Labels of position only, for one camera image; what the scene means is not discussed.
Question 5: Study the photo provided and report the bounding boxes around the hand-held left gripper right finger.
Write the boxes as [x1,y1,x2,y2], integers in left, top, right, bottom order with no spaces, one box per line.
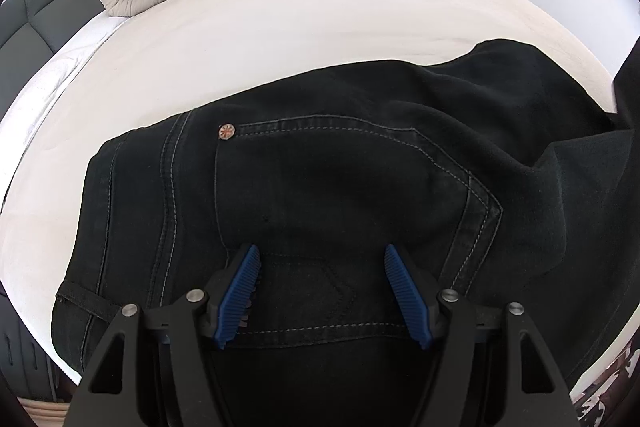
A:
[382,244,576,427]

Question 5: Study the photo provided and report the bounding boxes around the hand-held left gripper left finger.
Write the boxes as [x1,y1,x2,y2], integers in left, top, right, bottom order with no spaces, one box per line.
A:
[67,243,263,427]

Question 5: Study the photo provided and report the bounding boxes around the white sheeted bed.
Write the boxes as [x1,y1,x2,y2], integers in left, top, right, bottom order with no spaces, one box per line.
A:
[0,0,621,388]

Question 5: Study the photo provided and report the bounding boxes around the camouflage patterned cloth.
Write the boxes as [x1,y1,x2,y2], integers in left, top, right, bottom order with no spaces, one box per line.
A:
[570,342,640,423]

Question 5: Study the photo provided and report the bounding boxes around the black denim pants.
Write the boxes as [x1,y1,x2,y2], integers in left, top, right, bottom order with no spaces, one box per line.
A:
[50,38,640,427]

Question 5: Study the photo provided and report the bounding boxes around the grey padded headboard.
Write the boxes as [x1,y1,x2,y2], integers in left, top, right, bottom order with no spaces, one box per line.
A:
[0,0,116,72]

